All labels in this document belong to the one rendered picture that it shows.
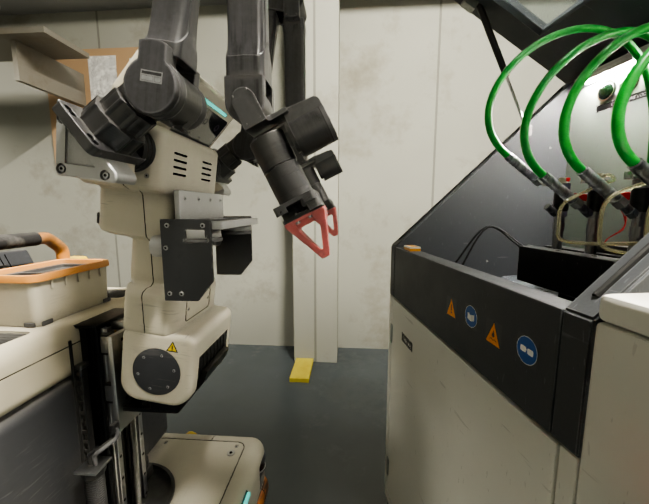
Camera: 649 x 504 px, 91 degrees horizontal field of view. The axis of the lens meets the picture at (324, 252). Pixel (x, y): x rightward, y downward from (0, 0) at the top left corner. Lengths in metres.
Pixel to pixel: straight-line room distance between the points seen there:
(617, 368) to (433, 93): 2.28
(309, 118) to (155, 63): 0.22
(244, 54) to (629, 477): 0.64
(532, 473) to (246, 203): 2.24
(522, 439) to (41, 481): 0.89
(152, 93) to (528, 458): 0.71
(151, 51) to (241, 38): 0.12
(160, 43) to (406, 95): 2.10
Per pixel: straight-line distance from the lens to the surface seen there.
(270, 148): 0.50
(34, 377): 0.88
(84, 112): 0.62
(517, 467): 0.61
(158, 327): 0.76
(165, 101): 0.54
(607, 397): 0.45
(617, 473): 0.47
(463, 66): 2.66
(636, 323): 0.41
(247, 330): 2.67
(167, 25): 0.60
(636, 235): 0.74
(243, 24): 0.56
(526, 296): 0.51
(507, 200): 1.16
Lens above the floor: 1.06
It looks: 8 degrees down
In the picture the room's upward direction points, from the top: straight up
